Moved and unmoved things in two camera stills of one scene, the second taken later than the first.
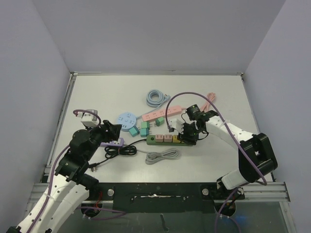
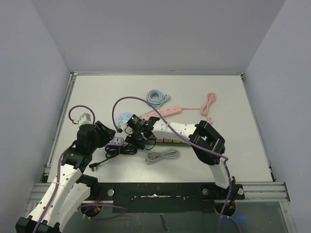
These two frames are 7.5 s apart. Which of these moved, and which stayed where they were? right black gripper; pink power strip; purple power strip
Moved: right black gripper
Stayed: purple power strip; pink power strip
